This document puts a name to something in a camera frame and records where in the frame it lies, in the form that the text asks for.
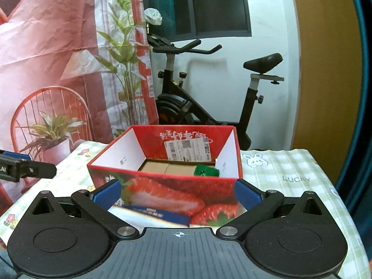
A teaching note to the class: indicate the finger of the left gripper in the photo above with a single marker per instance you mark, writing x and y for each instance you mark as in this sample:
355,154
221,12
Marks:
16,166

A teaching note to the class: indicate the wooden door panel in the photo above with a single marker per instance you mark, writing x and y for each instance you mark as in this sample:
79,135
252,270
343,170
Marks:
330,81

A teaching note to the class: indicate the plaid cartoon tablecloth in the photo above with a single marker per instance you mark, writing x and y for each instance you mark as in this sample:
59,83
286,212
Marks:
289,171

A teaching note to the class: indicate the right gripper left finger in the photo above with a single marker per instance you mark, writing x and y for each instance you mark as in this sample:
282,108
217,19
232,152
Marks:
95,205

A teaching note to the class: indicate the red printed backdrop cloth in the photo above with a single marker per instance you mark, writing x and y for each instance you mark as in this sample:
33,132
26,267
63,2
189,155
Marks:
72,71

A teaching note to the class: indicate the red strawberry cardboard box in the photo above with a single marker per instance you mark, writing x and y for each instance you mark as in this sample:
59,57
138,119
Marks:
155,166

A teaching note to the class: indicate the blue white packet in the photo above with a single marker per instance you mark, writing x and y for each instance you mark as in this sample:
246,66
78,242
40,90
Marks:
167,216

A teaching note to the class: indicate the green packet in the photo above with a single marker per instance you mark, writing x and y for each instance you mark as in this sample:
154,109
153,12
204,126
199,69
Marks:
206,171

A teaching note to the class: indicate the white plastic bag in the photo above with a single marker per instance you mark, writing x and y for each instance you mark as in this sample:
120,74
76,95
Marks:
153,16

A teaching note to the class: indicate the dark window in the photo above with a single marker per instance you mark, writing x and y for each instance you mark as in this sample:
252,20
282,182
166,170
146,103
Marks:
191,19

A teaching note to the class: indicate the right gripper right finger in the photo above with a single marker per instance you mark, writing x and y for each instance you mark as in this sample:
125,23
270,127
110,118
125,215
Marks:
259,206

